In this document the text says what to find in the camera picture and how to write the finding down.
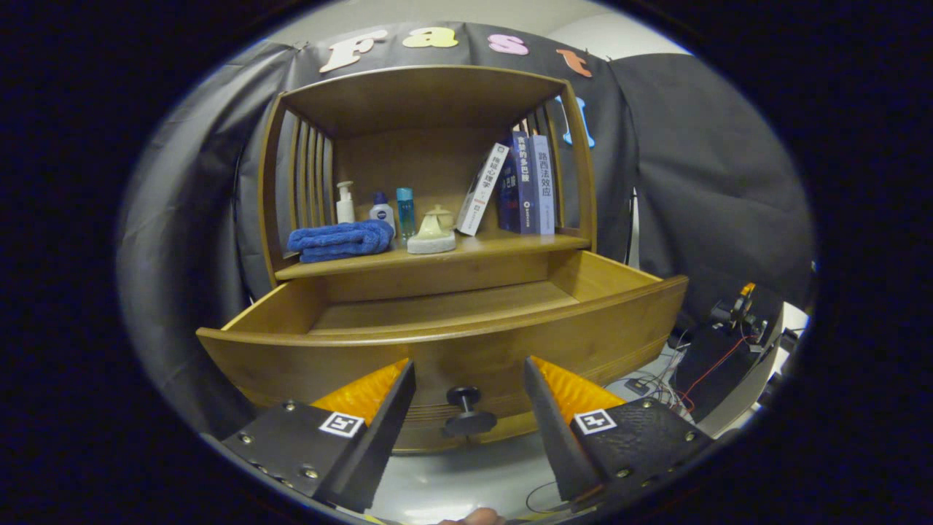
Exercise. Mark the black drawer knob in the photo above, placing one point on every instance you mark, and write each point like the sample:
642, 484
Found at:
466, 412

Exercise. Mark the clear blue bottle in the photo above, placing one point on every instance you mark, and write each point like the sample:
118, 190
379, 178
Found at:
405, 211

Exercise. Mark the white pump bottle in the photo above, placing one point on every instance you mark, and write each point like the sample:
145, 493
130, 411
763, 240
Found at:
345, 204

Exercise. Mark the wooden drawer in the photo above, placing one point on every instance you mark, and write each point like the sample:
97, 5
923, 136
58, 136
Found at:
452, 350

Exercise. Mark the pale lavender book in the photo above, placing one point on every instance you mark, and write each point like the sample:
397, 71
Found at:
543, 186

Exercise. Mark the black equipment with orange part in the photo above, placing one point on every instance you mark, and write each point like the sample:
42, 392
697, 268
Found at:
736, 313

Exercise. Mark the white book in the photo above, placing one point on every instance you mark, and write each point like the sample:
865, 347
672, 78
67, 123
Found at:
481, 189

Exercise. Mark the black backdrop cloth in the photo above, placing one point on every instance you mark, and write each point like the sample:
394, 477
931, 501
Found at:
714, 182

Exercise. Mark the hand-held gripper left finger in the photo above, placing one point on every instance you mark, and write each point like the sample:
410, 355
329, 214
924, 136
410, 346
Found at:
379, 445

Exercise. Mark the wooden countertop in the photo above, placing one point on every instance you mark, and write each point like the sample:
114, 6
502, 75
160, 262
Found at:
503, 244

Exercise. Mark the white bottle with blue cap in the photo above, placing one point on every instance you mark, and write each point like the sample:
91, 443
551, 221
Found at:
382, 211

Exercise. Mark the blue folded towel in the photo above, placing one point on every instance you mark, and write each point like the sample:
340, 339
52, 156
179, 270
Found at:
339, 240

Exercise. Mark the wooden cabinet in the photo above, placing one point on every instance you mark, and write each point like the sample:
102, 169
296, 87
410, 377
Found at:
408, 160

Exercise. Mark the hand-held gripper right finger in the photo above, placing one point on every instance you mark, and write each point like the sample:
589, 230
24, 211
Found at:
557, 437

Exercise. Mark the pale green scrub brush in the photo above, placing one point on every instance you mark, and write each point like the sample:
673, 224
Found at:
431, 239

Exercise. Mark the beige lidded teacup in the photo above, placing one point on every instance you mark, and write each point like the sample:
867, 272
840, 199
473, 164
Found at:
441, 211

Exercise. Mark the dark blue book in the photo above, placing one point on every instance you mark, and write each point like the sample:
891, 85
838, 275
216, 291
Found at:
521, 182

